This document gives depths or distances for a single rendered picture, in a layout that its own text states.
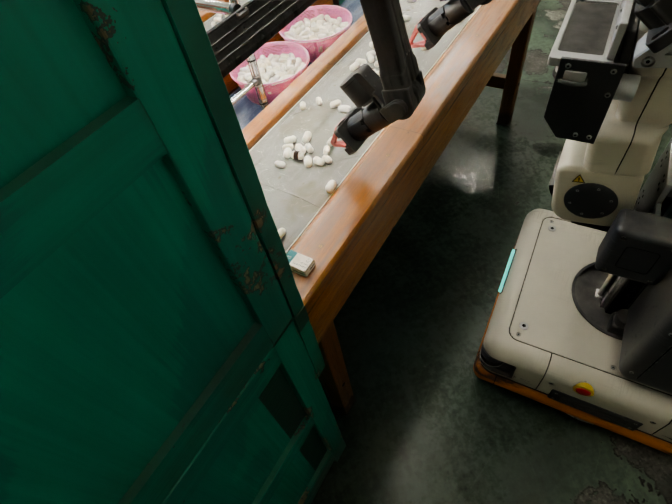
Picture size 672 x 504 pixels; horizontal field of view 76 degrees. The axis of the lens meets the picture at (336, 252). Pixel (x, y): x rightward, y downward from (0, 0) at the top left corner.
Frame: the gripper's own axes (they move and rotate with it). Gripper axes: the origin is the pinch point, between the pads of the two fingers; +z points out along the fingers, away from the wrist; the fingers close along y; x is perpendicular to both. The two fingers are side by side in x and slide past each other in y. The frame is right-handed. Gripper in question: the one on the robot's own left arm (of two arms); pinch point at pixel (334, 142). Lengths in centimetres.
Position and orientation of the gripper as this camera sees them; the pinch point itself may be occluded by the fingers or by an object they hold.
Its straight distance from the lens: 107.6
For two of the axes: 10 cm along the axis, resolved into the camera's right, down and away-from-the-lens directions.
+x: 6.5, 6.9, 3.2
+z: -5.6, 1.5, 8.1
